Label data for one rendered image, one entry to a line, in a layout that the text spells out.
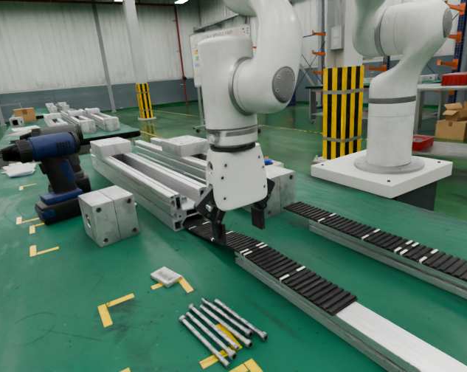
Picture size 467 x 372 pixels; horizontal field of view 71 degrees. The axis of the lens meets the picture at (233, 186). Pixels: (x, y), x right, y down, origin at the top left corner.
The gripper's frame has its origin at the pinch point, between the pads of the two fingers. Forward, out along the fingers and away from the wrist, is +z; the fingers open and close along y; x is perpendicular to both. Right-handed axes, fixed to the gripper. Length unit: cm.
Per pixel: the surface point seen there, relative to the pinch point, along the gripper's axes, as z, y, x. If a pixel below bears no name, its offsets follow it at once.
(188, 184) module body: -2.3, 2.4, 24.4
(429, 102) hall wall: 69, 784, 349
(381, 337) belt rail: 3.0, -1.1, -28.7
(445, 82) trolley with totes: -5, 306, 105
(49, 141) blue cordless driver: -15, -23, 47
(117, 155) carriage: -2, 0, 78
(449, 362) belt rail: 3.0, 1.2, -34.7
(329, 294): 2.6, 0.1, -20.3
